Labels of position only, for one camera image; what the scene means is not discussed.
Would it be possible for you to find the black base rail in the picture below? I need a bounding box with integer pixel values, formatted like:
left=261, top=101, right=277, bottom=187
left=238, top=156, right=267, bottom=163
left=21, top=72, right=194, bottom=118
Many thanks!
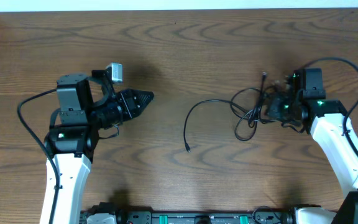
left=82, top=202, right=338, bottom=224

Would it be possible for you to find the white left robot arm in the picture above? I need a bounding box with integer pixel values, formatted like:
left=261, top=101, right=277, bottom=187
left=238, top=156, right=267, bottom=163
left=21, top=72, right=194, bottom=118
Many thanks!
left=40, top=72, right=154, bottom=223

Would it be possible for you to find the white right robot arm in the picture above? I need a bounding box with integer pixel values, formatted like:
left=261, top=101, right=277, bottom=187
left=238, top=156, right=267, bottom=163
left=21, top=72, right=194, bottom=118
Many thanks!
left=266, top=68, right=358, bottom=223

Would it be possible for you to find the left camera black cable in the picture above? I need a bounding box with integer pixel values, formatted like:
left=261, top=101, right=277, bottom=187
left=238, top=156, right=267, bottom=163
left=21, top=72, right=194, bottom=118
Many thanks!
left=16, top=88, right=62, bottom=224

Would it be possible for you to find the thin black cable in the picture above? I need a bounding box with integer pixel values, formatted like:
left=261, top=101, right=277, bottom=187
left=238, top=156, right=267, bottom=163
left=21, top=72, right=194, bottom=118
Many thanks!
left=183, top=72, right=279, bottom=153

